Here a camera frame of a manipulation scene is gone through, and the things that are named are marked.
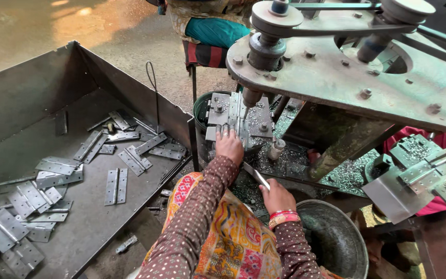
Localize steel drilling jig fixture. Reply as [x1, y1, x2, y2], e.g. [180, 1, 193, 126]
[362, 134, 446, 224]
[205, 92, 275, 152]

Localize person's left hand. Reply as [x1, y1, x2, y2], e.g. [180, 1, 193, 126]
[214, 123, 245, 167]

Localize large sheet metal tray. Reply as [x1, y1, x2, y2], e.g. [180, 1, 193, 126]
[0, 41, 199, 279]

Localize round metal basin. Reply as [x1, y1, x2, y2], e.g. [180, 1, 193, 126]
[296, 199, 369, 279]

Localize grey-green drilling machine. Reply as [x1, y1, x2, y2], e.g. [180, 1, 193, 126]
[225, 0, 446, 183]

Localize scattered metal shavings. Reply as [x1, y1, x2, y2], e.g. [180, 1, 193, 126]
[231, 101, 382, 204]

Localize stool with striped cloth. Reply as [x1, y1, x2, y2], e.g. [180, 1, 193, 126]
[182, 40, 230, 105]

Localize short metal cylinder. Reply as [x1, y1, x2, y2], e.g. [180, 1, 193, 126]
[267, 138, 286, 160]

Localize red and gold bangles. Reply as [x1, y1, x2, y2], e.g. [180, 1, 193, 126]
[268, 210, 302, 230]

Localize steel hinge workpiece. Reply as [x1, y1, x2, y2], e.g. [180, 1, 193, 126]
[217, 115, 251, 150]

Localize bent wire loop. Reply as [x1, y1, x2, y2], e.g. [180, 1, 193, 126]
[146, 61, 161, 133]

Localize pile of steel hinges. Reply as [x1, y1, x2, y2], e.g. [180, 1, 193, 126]
[0, 110, 188, 279]

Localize person's right hand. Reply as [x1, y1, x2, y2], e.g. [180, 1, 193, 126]
[259, 178, 297, 215]

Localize steel lever handle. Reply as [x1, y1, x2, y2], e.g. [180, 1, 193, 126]
[242, 162, 271, 191]

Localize person's colourful patterned garment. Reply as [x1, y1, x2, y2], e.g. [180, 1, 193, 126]
[128, 172, 347, 279]

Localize dark green bucket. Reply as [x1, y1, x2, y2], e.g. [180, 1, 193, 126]
[193, 90, 232, 163]

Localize small single hinge leaf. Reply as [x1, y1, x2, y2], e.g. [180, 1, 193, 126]
[115, 235, 139, 255]

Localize black drive belt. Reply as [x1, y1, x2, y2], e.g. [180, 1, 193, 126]
[281, 2, 421, 38]

